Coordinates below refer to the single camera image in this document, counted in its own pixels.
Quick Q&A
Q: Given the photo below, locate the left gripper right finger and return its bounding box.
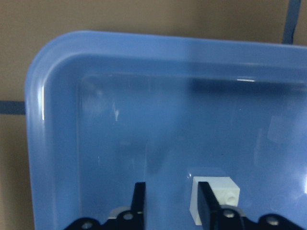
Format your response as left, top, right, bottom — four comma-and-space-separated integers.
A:
197, 182, 221, 230

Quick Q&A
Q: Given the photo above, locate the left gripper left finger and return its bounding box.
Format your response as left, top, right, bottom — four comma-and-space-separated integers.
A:
130, 182, 146, 230

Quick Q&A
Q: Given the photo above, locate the white block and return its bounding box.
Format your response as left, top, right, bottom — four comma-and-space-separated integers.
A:
189, 176, 240, 226

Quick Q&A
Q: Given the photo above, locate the blue plastic tray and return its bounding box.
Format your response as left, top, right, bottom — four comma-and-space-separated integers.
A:
25, 31, 307, 230

